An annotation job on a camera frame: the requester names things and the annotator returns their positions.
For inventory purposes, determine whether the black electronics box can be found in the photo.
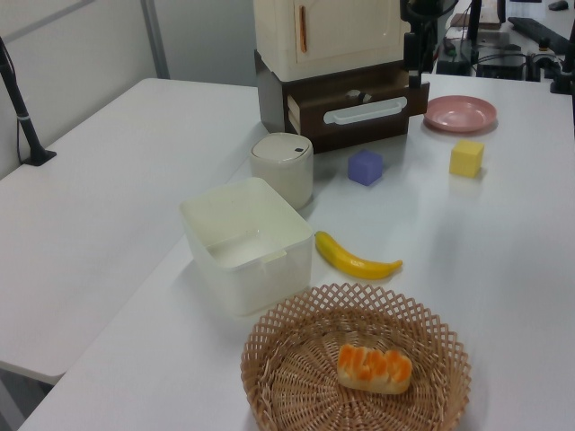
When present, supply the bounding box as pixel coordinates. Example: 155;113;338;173
475;52;527;80

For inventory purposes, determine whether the black keyboard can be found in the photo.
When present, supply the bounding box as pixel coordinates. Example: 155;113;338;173
507;16;575;51

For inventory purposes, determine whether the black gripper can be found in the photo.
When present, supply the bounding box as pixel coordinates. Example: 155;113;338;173
402;20;439;89

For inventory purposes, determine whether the black camera stand pole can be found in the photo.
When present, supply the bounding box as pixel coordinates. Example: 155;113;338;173
0;35;58;168

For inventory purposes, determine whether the white plastic bin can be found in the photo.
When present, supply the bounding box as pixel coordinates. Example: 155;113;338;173
179;177;315;318

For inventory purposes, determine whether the yellow banana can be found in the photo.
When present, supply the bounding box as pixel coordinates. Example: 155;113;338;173
314;230;404;280

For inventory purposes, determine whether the yellow cube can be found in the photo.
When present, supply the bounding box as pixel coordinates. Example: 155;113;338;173
449;138;485;179

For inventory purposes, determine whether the grey partition post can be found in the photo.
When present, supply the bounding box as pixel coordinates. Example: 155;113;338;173
137;0;173;80

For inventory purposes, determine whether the dark brown drawer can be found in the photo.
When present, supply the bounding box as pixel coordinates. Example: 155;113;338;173
286;83;411;154

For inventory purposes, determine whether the dark brown drawer cabinet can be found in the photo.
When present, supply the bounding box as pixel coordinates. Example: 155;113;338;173
253;48;431;154

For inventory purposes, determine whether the pink plate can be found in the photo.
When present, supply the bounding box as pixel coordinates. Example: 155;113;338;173
422;94;499;134

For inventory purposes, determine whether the orange glazed bread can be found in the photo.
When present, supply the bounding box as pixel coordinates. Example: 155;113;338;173
336;343;413;395

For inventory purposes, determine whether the purple cube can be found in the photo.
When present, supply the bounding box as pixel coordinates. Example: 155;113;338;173
348;149;385;187

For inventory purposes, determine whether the brown wooden box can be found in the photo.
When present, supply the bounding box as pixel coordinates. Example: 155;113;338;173
451;0;503;31

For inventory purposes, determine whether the white drawer handle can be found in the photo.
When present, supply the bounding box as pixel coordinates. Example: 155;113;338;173
323;98;408;127

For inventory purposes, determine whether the black table clamp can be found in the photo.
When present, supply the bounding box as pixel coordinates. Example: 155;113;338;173
548;60;575;94

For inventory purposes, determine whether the beige lidded trash can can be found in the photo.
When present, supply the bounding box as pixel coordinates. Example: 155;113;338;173
249;132;315;210

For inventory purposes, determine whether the copper cabinet door handle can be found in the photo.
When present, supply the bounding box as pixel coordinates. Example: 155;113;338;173
295;4;310;53

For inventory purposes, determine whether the woven wicker basket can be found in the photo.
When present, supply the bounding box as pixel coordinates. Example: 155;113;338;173
240;282;473;431

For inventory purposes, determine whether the cream toy cabinet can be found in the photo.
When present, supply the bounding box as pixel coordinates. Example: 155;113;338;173
253;0;405;84

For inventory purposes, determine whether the black monitor stand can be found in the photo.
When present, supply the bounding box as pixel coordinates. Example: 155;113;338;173
465;0;485;44

